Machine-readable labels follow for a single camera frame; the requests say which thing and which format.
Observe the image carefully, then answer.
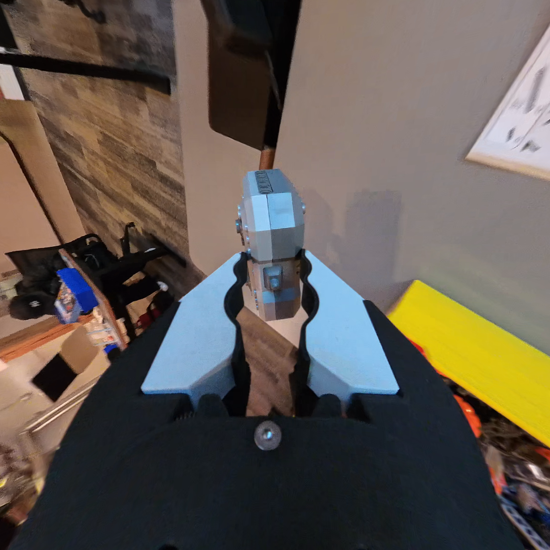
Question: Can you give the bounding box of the long wooden desk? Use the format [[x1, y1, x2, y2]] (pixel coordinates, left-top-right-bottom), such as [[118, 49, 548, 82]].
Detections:
[[0, 247, 129, 364]]

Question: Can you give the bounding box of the white instruction booklet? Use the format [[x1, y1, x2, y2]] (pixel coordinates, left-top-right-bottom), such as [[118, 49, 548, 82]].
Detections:
[[465, 26, 550, 181]]

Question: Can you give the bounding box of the pile of building bricks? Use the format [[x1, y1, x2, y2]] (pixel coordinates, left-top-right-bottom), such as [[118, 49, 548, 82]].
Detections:
[[408, 339, 550, 550]]

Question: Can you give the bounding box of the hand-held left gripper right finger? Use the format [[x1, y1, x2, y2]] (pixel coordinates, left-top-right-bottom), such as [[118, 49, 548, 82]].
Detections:
[[295, 248, 401, 417]]

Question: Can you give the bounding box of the grey remote controller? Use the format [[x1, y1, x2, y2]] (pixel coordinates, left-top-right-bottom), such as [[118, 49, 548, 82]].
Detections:
[[235, 169, 307, 323]]

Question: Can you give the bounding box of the yellow plastic bin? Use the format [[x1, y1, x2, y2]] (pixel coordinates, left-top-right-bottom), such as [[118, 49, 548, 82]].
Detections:
[[386, 279, 550, 448]]

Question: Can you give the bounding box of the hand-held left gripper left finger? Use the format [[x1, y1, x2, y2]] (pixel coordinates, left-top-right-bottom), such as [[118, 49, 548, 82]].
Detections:
[[140, 253, 251, 417]]

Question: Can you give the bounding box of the blue storage bin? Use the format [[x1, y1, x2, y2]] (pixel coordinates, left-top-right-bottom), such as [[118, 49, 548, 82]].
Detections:
[[55, 268, 100, 324]]

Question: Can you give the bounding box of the grey desk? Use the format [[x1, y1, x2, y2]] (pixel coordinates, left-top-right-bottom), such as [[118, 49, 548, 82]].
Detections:
[[172, 0, 550, 357]]

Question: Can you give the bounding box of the black cap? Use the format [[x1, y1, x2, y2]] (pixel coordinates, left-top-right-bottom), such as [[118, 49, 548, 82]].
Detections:
[[9, 291, 57, 321]]

